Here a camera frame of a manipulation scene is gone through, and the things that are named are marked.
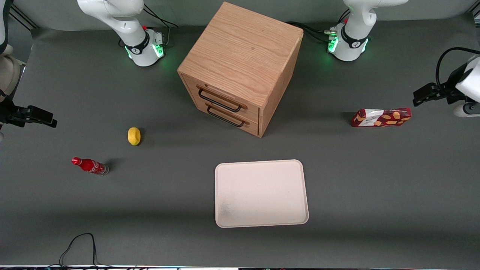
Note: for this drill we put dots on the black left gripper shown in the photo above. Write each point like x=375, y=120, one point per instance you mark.
x=447, y=91

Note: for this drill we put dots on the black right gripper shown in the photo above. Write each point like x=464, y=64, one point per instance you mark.
x=8, y=113

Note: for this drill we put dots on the red cookie box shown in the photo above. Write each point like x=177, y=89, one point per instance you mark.
x=382, y=118

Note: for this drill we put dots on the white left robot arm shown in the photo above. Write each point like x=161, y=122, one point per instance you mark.
x=356, y=33

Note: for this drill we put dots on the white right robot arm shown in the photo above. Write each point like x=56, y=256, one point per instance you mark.
x=123, y=22

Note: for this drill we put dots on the cream plastic tray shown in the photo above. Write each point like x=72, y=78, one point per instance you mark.
x=260, y=193

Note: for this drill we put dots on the red cola bottle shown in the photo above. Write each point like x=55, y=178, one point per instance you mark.
x=90, y=165

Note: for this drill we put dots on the yellow lemon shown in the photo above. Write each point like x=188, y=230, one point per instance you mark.
x=134, y=136

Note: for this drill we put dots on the dark grey table mat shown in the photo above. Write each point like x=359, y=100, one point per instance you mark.
x=356, y=176

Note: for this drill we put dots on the wooden drawer front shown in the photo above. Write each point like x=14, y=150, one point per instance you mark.
x=251, y=127
x=253, y=112

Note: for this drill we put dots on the oak wooden drawer cabinet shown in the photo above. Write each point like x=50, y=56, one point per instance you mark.
x=243, y=48

